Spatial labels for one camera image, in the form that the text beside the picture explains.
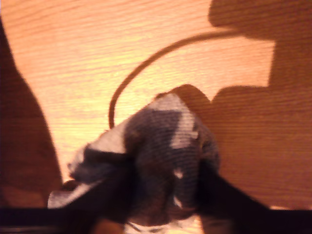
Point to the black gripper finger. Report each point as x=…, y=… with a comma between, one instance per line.
x=107, y=197
x=224, y=195

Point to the grey sock pair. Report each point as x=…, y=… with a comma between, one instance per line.
x=161, y=136

